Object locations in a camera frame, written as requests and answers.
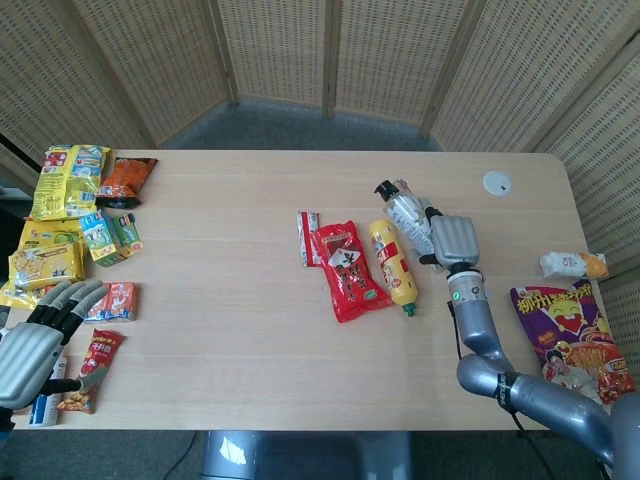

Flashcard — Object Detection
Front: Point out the yellow biscuit bag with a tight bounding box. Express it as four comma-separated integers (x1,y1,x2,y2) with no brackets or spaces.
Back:
0,242,87,309

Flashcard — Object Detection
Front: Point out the woven folding screen panel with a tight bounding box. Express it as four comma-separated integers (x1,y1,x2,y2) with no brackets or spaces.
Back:
0,0,154,174
69,0,239,149
533,44,640,381
214,0,335,117
324,0,484,134
424,0,640,151

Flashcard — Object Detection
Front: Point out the black floor cable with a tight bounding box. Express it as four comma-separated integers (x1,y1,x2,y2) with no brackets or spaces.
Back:
163,431,199,480

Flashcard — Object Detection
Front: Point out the yellow lemon print pack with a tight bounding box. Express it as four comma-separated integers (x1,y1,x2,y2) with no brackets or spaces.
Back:
17,218,87,254

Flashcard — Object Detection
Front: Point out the orange white sausage pack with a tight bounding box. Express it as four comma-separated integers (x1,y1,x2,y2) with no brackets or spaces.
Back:
82,281,140,322

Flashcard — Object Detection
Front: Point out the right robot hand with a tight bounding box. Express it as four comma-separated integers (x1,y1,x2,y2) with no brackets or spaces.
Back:
397,192,481,275

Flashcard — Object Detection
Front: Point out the small red white sachet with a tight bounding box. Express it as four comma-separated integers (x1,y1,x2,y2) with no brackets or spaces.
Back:
296,209,322,270

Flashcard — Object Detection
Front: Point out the purple chips bag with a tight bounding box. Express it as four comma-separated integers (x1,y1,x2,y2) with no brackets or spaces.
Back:
510,279,637,406

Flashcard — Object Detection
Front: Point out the orange black snack bag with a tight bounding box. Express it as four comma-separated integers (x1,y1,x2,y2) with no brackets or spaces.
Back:
94,156,159,210

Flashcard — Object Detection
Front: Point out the red peanut snack bag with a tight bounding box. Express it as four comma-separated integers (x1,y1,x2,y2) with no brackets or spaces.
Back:
57,329,126,415

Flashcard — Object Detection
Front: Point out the red sauce pouch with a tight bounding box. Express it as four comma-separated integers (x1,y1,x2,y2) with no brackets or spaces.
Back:
311,219,394,324

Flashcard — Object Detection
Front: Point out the blue green drink carton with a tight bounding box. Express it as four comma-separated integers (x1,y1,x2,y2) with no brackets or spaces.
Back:
79,211,127,268

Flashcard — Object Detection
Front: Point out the clear plastic bottle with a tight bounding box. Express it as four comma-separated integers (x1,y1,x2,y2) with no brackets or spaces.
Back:
374,178,436,260

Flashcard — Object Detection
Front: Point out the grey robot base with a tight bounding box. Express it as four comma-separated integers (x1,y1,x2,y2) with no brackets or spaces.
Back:
199,430,416,480

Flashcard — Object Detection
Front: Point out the large yellow snack bag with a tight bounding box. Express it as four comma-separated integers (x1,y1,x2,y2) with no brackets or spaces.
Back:
28,144,112,222

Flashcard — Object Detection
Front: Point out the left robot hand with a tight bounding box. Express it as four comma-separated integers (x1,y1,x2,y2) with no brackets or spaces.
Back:
0,279,109,412

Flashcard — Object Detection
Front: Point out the white blue bottle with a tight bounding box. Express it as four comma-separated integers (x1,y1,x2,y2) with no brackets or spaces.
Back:
28,352,69,427

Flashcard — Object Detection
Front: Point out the white round cable grommet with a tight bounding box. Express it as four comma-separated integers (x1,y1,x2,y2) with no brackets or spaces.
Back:
482,170,514,198

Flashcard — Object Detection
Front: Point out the yellow squeeze bottle green cap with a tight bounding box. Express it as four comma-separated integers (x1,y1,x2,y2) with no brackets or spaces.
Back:
368,217,419,318

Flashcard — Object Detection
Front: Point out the white orange snack packet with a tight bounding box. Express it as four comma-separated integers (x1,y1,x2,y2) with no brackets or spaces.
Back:
539,251,610,280

